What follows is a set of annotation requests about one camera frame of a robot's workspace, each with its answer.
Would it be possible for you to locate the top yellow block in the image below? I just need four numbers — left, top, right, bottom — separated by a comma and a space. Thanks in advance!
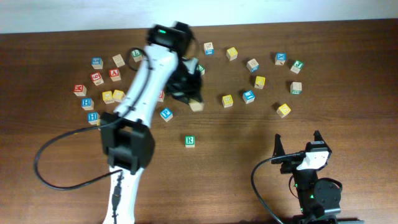
226, 47, 238, 61

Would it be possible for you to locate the wooden block blue side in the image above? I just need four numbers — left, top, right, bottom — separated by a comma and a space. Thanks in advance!
246, 58, 259, 72

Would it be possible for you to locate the wooden block blue edge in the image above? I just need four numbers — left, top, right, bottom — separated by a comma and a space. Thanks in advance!
203, 42, 214, 55

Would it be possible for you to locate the yellow s block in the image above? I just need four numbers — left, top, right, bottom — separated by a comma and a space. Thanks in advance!
189, 100, 204, 112
277, 103, 291, 118

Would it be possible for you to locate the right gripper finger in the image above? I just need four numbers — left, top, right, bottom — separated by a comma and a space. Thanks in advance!
313, 130, 323, 141
272, 134, 285, 157

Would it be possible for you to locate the red M block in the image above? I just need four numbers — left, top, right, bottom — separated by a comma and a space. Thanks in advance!
73, 85, 87, 96

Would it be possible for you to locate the yellow O block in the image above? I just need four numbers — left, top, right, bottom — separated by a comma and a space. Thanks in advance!
102, 91, 114, 104

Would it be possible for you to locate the yellow G block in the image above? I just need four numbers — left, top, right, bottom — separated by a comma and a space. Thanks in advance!
112, 90, 126, 103

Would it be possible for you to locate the green Z block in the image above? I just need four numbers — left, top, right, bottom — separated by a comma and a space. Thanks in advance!
197, 64, 205, 75

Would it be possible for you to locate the red 9 block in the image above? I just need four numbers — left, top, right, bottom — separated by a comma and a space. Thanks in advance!
90, 72, 104, 86

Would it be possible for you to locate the red A block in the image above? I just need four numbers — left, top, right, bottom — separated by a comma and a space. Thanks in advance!
109, 68, 121, 82

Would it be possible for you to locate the wooden block green edge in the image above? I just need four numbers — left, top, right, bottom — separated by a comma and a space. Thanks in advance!
290, 82, 302, 95

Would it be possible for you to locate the upper blue H block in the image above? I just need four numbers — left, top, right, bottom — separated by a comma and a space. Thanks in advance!
81, 98, 94, 110

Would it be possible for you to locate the green J block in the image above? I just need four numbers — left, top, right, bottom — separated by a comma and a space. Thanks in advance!
290, 60, 304, 74

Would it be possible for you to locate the red O block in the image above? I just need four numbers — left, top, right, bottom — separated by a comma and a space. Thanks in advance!
157, 90, 165, 102

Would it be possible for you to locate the blue E block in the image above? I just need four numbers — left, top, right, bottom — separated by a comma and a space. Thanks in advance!
243, 90, 255, 104

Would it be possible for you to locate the blue G block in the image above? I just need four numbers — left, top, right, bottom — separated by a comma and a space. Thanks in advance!
91, 57, 103, 70

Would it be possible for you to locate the green L block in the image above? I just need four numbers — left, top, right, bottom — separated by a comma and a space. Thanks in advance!
131, 49, 142, 62

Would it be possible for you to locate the blue h block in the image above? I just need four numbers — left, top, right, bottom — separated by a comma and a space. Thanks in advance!
81, 98, 94, 110
87, 112, 100, 125

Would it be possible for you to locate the yellow E block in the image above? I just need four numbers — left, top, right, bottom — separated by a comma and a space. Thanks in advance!
222, 95, 234, 108

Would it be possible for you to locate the plain wooden block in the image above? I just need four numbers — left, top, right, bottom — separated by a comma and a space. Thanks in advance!
112, 54, 125, 68

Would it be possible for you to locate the lower blue H block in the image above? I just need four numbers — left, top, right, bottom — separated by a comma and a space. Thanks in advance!
87, 112, 100, 125

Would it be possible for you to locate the blue P block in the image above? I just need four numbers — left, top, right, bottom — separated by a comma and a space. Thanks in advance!
160, 108, 173, 122

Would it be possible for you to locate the yellow block right middle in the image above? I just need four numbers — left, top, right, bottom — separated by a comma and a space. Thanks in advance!
254, 76, 266, 89

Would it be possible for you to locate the green R block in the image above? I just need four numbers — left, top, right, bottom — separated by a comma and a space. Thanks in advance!
185, 136, 195, 147

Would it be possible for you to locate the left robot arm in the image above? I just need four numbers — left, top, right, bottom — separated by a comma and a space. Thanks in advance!
101, 22, 203, 223

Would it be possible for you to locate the blue X block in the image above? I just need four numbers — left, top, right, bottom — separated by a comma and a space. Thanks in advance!
274, 52, 287, 65

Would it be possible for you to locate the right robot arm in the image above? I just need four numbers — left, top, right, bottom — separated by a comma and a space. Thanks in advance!
272, 131, 343, 223

